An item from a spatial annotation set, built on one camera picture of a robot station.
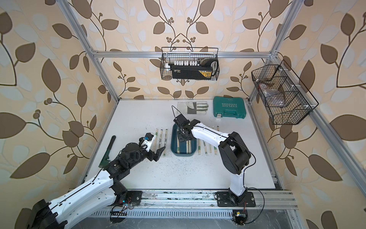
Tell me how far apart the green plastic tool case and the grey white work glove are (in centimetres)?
7

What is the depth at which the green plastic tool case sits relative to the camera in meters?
1.08

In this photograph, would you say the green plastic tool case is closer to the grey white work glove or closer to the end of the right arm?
the grey white work glove

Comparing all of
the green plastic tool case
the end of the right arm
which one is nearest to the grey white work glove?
the green plastic tool case

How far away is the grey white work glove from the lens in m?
1.14
